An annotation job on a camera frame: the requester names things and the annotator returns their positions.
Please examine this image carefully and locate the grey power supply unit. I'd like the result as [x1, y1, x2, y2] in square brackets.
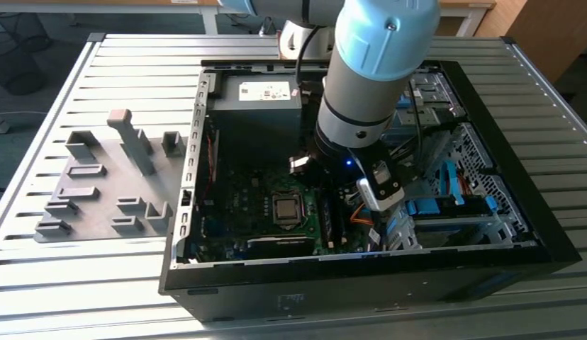
[206, 76, 331, 167]

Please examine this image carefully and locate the black camera cable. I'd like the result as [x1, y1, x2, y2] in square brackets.
[294, 24, 324, 103]
[405, 76, 427, 180]

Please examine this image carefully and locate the silver disk bay cage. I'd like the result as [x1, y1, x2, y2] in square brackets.
[387, 197, 540, 253]

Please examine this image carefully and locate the green motherboard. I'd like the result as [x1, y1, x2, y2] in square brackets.
[193, 161, 384, 265]

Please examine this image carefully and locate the hard disk in blue carrier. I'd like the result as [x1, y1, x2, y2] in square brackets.
[405, 198, 502, 217]

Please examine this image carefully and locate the CPU socket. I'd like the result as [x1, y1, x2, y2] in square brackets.
[269, 190, 308, 230]

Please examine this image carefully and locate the silver drive cage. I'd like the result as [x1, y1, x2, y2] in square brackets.
[392, 70, 468, 142]

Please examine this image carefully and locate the installed RAM stick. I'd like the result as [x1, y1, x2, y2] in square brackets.
[336, 198, 349, 246]

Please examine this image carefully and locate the black office chair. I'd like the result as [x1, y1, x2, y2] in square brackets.
[0, 12, 57, 97]

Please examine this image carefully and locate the grey parts rack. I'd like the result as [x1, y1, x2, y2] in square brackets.
[33, 108, 190, 244]

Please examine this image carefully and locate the socket cover metal frame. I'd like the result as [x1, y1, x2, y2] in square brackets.
[272, 191, 306, 230]

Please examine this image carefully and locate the wooden desk white frame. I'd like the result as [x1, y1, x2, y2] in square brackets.
[0, 0, 498, 38]

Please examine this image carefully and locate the black graphics card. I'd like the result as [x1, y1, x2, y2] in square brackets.
[245, 236, 318, 262]

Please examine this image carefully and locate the red fan wire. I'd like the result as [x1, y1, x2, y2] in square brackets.
[206, 136, 218, 187]

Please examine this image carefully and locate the orange SATA cable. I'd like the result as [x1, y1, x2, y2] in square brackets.
[351, 211, 376, 227]

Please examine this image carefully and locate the black PC case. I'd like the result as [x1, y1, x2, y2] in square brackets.
[158, 59, 586, 326]

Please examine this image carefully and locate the silver box wrist camera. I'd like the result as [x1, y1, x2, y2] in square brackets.
[288, 154, 316, 176]

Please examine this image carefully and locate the wooden cabinet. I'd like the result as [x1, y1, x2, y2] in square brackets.
[506, 0, 587, 84]

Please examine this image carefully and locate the black power cable bundle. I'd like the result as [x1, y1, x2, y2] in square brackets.
[383, 130, 453, 171]

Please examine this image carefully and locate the silver CPU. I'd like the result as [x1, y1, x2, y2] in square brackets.
[276, 199, 300, 225]

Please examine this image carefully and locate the blue SATA cable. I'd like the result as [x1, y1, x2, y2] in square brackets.
[440, 161, 467, 207]

